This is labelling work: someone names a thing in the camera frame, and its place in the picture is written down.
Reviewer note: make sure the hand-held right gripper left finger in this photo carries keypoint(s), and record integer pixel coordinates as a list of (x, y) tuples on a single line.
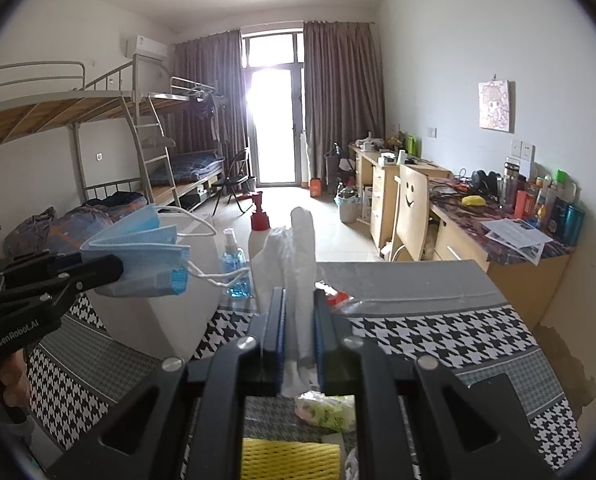
[(277, 332)]

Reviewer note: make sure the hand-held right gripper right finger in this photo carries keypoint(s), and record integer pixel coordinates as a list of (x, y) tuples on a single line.
[(323, 342)]

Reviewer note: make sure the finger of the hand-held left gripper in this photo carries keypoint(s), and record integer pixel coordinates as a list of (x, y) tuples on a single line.
[(93, 270), (178, 280)]

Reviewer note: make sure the white foam box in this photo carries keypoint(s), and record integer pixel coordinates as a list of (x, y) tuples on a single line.
[(173, 322)]

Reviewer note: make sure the blue face mask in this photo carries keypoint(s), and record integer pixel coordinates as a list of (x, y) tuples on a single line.
[(133, 240)]

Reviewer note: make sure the yellow cloth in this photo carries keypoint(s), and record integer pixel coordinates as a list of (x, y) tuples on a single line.
[(298, 265), (473, 200)]

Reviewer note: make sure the yellow foam net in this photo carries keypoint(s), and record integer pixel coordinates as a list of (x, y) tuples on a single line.
[(288, 460)]

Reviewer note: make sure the person's left hand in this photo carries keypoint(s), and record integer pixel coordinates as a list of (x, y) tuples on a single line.
[(15, 380)]

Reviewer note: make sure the blue orange plaid quilt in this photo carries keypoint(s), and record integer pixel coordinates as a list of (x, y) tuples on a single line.
[(73, 230)]

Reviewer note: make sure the red clear plastic packet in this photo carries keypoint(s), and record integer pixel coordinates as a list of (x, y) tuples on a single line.
[(338, 300)]

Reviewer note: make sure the clear spray bottle blue liquid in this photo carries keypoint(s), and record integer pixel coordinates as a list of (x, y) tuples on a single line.
[(235, 280)]

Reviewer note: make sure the green tissue packet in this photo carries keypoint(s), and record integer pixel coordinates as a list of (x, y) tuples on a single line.
[(328, 410)]

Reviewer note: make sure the white bottle with red pump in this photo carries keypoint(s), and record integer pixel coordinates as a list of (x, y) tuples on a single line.
[(259, 240)]

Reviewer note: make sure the houndstooth patterned blanket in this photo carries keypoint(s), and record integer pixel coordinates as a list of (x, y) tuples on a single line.
[(427, 330)]

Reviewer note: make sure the blue plaid bedding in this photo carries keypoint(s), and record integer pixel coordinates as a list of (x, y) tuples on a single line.
[(198, 165)]

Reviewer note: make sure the black folding chair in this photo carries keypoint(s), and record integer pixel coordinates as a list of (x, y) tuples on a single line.
[(238, 167)]

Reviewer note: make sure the white trash bin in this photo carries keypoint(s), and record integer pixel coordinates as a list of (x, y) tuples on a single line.
[(348, 210)]

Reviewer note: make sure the orange box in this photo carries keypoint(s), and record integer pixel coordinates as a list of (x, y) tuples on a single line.
[(317, 186)]

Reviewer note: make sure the wooden desk with drawers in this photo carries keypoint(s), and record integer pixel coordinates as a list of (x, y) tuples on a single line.
[(385, 200)]

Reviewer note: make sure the wooden chair with smiley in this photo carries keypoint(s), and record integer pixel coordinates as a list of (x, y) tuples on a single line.
[(412, 210)]

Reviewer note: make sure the large metal bunk bed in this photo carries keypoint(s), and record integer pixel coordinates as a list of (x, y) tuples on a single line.
[(53, 105)]

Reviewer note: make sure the brown curtain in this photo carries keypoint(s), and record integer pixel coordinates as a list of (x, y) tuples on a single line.
[(343, 105), (208, 110)]

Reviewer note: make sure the white rolled sheet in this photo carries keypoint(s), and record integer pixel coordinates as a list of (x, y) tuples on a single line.
[(304, 160)]

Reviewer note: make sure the dark hanging clothes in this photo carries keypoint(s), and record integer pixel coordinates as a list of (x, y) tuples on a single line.
[(208, 107)]

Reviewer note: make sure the black cart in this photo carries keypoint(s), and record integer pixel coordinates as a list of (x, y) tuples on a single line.
[(339, 167)]

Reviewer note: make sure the glass balcony door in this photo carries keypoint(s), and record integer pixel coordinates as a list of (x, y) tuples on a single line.
[(273, 125)]

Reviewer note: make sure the small metal bunk bed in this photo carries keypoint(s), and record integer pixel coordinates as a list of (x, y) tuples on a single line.
[(160, 97)]

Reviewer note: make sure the wooden desk with dark cover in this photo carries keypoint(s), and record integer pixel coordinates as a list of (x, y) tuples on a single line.
[(517, 280)]

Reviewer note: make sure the green box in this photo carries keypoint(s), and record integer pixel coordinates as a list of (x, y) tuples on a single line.
[(411, 146)]

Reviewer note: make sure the printed paper sheets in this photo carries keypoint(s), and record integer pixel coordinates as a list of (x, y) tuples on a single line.
[(520, 232)]

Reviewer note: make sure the white air conditioner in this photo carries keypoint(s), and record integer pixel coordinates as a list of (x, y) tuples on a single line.
[(145, 47)]

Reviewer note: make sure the black headphones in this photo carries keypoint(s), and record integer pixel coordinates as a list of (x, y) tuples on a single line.
[(485, 181)]

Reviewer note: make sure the group of toiletry bottles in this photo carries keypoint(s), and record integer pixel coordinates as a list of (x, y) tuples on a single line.
[(547, 205)]

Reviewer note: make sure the white wall switch panel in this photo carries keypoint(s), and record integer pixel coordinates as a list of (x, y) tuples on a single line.
[(523, 151)]

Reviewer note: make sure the wall poster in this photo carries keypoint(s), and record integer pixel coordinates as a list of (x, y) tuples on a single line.
[(496, 106)]

